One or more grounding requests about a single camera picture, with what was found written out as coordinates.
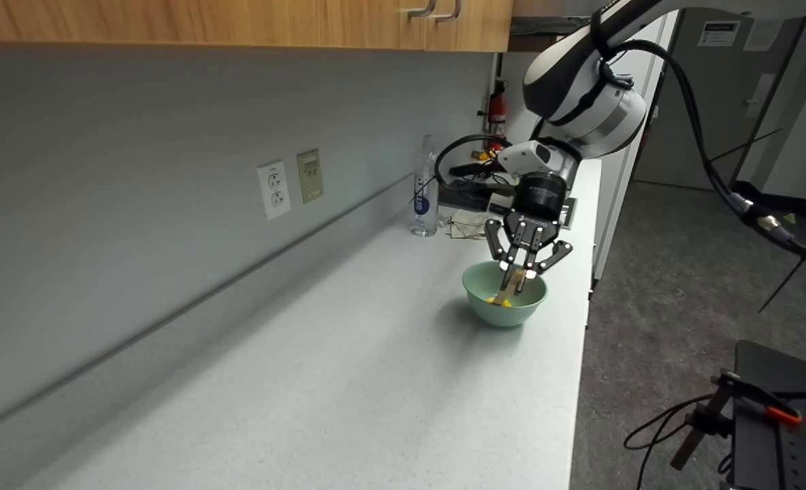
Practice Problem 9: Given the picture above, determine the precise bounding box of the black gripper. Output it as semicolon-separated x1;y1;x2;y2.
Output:
482;170;576;280

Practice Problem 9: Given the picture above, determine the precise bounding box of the wooden spatula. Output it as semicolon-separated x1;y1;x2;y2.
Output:
496;268;525;310

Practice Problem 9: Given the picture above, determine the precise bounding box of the mint green bowl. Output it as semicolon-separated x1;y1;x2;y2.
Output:
459;258;549;333

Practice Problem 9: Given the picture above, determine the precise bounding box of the beige crumpled cloth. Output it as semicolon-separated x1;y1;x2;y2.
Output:
440;206;499;246

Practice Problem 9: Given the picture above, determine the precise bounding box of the clear plastic water bottle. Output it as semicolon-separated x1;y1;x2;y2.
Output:
408;134;443;239

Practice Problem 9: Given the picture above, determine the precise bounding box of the stainless range hood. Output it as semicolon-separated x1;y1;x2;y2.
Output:
510;0;604;55

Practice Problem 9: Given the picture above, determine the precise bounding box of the white electrical outlet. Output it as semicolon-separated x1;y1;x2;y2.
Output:
255;157;293;223

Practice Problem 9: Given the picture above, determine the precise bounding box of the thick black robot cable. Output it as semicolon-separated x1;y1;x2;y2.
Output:
602;36;806;268

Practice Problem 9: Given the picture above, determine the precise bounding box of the black floor cable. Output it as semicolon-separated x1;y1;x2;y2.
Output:
621;393;738;490

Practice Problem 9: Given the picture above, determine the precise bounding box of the beige wall plate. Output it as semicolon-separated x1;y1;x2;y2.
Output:
293;148;326;206

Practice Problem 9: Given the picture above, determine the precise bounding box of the black clamp bracket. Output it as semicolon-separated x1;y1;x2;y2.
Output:
666;390;741;474

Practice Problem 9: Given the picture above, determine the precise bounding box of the metal cabinet handle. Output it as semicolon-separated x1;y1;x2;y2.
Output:
429;0;466;25
401;0;438;23

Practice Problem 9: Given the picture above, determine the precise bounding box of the orange handled clamp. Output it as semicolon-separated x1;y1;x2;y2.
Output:
710;367;806;434

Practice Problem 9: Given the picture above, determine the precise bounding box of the wooden wall cabinet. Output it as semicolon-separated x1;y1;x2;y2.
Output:
0;0;514;55

